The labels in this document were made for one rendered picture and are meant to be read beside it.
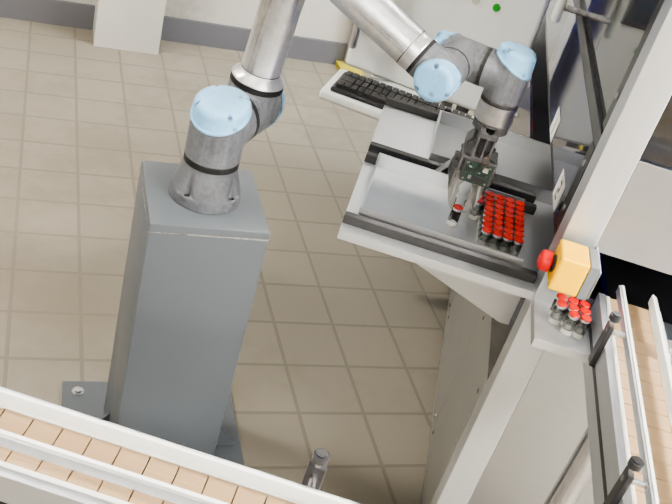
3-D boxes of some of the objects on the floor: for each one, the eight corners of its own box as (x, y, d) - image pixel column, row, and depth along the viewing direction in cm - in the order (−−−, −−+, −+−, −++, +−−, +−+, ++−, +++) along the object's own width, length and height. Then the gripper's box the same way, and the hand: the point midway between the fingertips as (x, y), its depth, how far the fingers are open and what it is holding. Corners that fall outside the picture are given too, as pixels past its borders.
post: (431, 562, 228) (936, -463, 114) (428, 581, 223) (954, -470, 109) (406, 554, 228) (886, -478, 115) (403, 573, 223) (902, -486, 109)
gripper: (464, 124, 171) (430, 217, 183) (516, 140, 171) (479, 232, 182) (467, 107, 178) (434, 197, 190) (517, 122, 178) (481, 212, 190)
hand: (459, 202), depth 188 cm, fingers closed, pressing on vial
